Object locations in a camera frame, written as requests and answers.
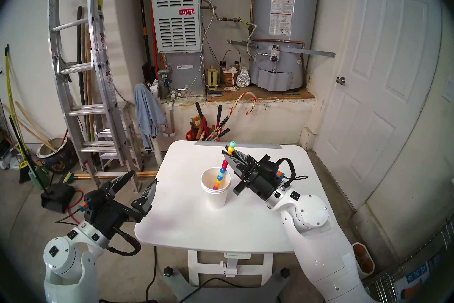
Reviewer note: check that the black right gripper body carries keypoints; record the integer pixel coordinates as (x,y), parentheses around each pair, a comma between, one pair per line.
(266,178)

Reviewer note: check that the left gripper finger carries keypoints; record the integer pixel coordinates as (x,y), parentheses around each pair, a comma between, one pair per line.
(146,201)
(118,183)

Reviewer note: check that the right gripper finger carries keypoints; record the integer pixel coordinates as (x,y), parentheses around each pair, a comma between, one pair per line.
(238,171)
(243,161)

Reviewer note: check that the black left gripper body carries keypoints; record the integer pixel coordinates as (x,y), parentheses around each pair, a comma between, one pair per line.
(110,213)

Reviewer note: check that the multicolour bead marker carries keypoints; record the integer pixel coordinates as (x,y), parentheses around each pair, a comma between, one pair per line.
(221,174)

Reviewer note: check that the white paper cup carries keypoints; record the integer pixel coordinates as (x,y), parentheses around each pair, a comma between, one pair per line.
(216,201)
(215,192)
(209,178)

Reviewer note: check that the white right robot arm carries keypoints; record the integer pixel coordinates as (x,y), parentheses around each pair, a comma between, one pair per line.
(319,252)

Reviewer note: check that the black grip loppers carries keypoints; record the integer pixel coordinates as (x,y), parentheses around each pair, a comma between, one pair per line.
(224,132)

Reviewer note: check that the white pvc pipe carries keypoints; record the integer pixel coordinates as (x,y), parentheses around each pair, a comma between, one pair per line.
(156,149)

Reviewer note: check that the black dustpan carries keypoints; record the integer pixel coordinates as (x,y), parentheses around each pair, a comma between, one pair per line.
(58,197)

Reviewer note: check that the red white candy cane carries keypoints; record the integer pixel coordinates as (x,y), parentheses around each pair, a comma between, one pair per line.
(237,104)

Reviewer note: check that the red tool bucket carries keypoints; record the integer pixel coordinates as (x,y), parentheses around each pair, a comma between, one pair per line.
(189,136)

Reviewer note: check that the dark glazed ceramic pot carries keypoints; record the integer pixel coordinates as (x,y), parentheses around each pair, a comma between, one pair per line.
(58,164)

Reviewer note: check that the small aluminium step ladder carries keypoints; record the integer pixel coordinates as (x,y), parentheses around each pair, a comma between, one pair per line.
(127,117)

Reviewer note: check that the plywood platform board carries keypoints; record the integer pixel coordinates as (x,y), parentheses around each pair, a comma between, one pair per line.
(269,94)

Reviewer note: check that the black table base knob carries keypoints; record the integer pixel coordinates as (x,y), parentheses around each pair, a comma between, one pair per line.
(168,272)
(284,273)

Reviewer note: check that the blue hanging cloth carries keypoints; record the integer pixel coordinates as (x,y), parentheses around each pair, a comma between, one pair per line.
(147,110)

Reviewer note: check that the green plastic bottle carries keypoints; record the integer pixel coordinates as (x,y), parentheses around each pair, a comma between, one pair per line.
(37,179)

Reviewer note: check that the white table stand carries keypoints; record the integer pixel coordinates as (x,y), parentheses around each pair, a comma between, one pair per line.
(193,268)

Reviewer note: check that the foil wrapped lump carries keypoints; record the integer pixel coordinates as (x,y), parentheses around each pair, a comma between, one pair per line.
(243,78)

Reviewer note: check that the yellow green thermos jug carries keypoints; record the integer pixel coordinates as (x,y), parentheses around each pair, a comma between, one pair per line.
(212,79)

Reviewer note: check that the grey table base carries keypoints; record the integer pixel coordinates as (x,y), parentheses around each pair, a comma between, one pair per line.
(179,288)

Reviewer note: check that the white plastic bottle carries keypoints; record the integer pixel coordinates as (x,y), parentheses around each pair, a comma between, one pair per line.
(154,89)

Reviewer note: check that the wooden stake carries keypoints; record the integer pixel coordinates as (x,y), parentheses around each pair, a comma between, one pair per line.
(33,124)

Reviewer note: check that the grey water heater tank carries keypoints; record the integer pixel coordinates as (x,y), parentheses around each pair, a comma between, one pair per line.
(283,57)

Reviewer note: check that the aluminium extension ladder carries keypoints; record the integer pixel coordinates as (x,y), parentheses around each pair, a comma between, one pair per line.
(95,57)

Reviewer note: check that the white holder with brown tubes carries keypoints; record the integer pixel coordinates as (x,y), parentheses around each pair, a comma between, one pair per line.
(367,263)

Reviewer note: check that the white panel door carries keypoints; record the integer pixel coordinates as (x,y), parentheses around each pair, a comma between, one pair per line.
(372,93)

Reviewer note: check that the brass gas pipe with valve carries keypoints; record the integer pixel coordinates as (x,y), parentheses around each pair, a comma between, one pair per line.
(230,19)

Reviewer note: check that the grey Bryant furnace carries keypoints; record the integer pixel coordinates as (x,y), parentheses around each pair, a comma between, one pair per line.
(177,22)

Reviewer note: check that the blue white printed box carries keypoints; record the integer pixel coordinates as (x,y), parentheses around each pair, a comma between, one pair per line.
(415,277)

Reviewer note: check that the white wall switch plate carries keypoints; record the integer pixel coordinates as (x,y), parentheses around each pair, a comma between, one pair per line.
(448,90)

